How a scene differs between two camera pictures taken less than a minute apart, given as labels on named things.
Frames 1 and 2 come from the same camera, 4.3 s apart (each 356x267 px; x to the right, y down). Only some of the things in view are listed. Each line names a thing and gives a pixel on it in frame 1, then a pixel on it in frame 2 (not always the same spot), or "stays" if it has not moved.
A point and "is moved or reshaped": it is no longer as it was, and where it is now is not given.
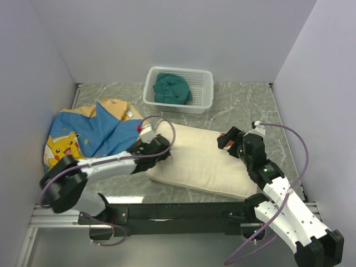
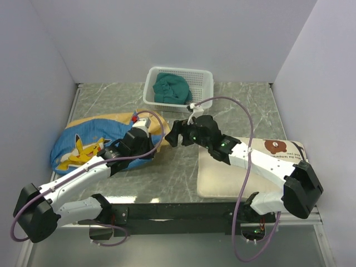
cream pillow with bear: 196,158 is moved or reshaped
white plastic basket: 179,90 stays
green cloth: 171,88 stays
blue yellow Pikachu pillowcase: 109,127 is moved or reshaped
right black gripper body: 245,157 -> 193,133
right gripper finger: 232,151 -> 187,140
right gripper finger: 233,134 -> 177,128
